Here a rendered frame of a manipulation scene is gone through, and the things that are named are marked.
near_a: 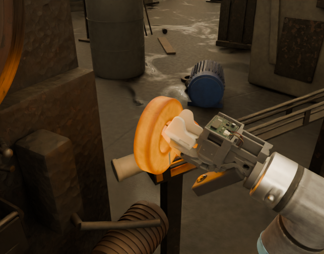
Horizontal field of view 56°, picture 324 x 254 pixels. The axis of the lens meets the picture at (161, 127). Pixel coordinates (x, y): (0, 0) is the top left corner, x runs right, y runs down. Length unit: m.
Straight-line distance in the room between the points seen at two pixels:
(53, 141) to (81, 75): 0.22
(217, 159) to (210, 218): 1.07
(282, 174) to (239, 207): 1.16
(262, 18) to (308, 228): 2.55
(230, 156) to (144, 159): 0.15
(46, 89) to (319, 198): 0.59
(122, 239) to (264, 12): 2.50
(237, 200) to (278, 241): 1.11
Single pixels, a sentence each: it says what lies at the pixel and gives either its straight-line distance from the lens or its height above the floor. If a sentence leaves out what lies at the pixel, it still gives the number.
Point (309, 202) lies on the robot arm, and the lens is 0.53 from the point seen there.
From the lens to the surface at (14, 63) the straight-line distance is 0.56.
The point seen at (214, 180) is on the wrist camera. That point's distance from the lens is 0.57.
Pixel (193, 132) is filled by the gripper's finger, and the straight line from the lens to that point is 0.59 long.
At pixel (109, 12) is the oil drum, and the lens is 3.07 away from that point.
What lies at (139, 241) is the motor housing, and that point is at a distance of 0.81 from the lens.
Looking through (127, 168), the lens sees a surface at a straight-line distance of 0.76.
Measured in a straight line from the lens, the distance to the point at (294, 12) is 2.86.
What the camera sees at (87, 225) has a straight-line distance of 0.75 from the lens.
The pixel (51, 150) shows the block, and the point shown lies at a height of 0.80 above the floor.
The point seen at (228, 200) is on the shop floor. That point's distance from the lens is 1.70.
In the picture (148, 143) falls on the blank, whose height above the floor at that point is 0.85.
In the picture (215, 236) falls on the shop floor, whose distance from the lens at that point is 1.52.
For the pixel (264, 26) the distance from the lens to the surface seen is 2.98.
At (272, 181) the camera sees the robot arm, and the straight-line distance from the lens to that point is 0.52.
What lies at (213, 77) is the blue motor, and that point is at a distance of 2.41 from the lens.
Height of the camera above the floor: 1.14
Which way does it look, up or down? 30 degrees down
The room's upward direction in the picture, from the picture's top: straight up
